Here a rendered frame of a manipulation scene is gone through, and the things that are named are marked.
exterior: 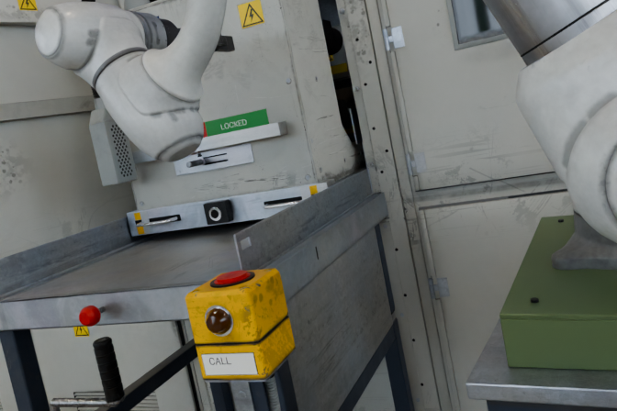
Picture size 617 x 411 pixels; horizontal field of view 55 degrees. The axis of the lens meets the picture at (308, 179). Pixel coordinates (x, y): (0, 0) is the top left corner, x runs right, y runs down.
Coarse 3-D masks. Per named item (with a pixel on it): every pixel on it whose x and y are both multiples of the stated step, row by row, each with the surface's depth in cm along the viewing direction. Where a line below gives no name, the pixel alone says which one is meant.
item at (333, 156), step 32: (160, 0) 134; (288, 0) 126; (288, 32) 124; (320, 32) 141; (320, 64) 138; (320, 96) 135; (320, 128) 132; (224, 160) 137; (320, 160) 130; (352, 160) 149
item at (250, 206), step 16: (272, 192) 129; (288, 192) 128; (160, 208) 141; (176, 208) 140; (192, 208) 138; (240, 208) 133; (256, 208) 131; (272, 208) 130; (160, 224) 142; (176, 224) 140; (192, 224) 139
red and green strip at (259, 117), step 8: (256, 112) 129; (264, 112) 128; (216, 120) 133; (224, 120) 132; (232, 120) 131; (240, 120) 131; (248, 120) 130; (256, 120) 129; (264, 120) 128; (208, 128) 134; (216, 128) 133; (224, 128) 133; (232, 128) 132; (240, 128) 131; (208, 136) 134
